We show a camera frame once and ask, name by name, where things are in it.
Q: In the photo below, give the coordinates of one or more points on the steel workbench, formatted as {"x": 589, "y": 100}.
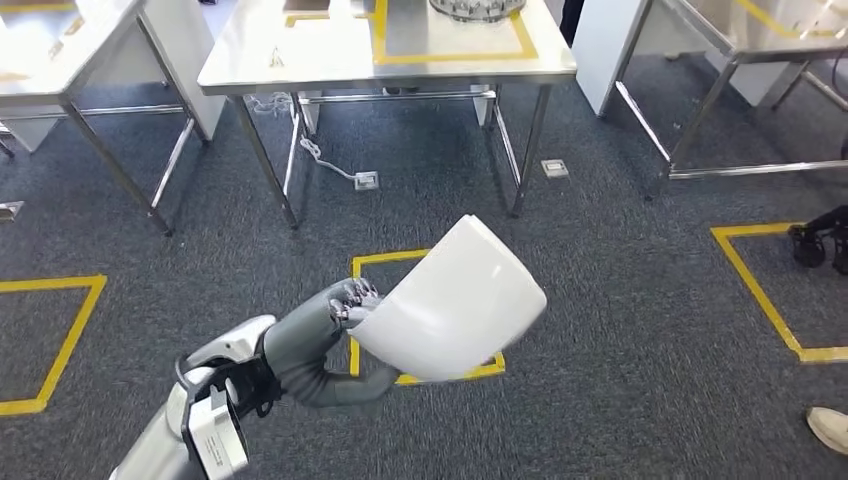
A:
{"x": 331, "y": 53}

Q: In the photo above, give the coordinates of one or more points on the grey wheel hubcap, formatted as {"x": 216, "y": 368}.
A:
{"x": 477, "y": 8}

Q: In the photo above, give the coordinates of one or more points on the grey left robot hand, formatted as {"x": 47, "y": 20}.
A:
{"x": 305, "y": 351}

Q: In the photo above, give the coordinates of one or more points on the yellow tape outline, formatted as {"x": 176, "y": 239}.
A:
{"x": 457, "y": 58}

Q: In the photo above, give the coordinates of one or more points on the white desk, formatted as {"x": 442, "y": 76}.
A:
{"x": 192, "y": 66}
{"x": 609, "y": 53}

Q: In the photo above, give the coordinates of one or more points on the steel table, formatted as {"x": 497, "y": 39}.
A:
{"x": 40, "y": 73}
{"x": 795, "y": 45}

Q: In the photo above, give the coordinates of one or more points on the yellow floor tape square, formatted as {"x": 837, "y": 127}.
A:
{"x": 66, "y": 344}
{"x": 384, "y": 255}

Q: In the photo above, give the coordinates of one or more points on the white curved plastic part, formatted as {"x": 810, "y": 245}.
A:
{"x": 450, "y": 305}

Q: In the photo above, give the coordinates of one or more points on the grey floor socket box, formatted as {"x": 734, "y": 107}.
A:
{"x": 10, "y": 210}
{"x": 554, "y": 168}
{"x": 366, "y": 181}

